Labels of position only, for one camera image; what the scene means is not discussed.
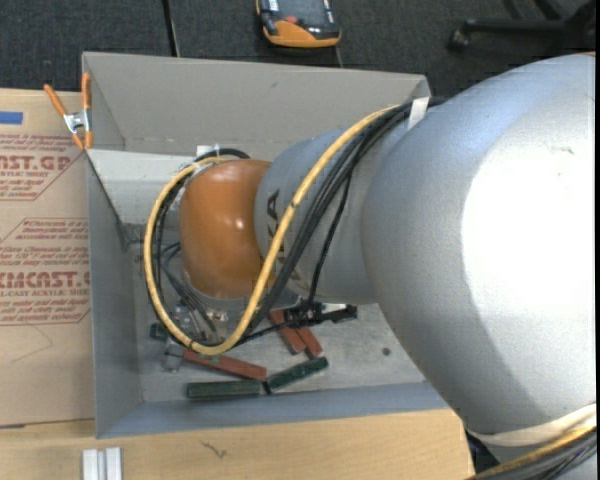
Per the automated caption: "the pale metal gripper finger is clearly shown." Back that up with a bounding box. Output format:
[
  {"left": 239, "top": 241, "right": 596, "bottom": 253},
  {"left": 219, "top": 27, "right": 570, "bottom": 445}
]
[{"left": 161, "top": 340, "right": 184, "bottom": 372}]

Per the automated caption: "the dark green flat block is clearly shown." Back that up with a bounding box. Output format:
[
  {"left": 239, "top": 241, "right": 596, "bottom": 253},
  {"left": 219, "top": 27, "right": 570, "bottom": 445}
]
[
  {"left": 264, "top": 356, "right": 330, "bottom": 394},
  {"left": 185, "top": 379, "right": 264, "bottom": 401}
]

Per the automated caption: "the red-brown flat block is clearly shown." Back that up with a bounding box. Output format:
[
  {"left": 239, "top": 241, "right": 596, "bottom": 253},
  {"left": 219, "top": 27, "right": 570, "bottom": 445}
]
[
  {"left": 266, "top": 309, "right": 307, "bottom": 356},
  {"left": 181, "top": 347, "right": 268, "bottom": 382},
  {"left": 294, "top": 324, "right": 325, "bottom": 360}
]

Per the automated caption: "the brown cardboard board, red print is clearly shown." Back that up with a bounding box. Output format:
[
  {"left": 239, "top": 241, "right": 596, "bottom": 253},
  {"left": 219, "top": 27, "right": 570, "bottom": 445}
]
[{"left": 0, "top": 86, "right": 97, "bottom": 430}]

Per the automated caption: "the grey metal bin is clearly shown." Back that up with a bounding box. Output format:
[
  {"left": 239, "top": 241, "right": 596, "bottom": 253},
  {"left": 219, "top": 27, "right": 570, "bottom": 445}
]
[{"left": 81, "top": 51, "right": 452, "bottom": 440}]

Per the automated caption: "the black cylinder on white bracket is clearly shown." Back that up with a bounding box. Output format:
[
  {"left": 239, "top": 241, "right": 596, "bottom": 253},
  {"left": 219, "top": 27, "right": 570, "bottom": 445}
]
[{"left": 283, "top": 302, "right": 359, "bottom": 325}]

